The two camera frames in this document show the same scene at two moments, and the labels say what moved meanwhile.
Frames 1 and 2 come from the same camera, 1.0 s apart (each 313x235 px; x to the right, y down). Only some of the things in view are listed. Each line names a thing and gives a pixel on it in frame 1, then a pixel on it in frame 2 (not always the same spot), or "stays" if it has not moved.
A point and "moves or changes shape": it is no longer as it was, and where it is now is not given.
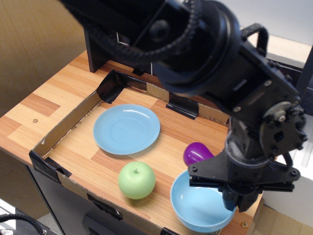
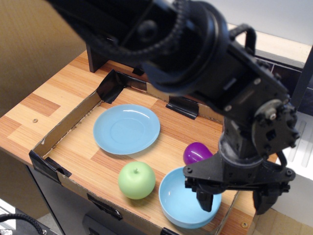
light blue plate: (125, 129) stays
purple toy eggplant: (196, 152) stays
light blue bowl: (201, 209) moves or changes shape
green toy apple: (136, 180) stays
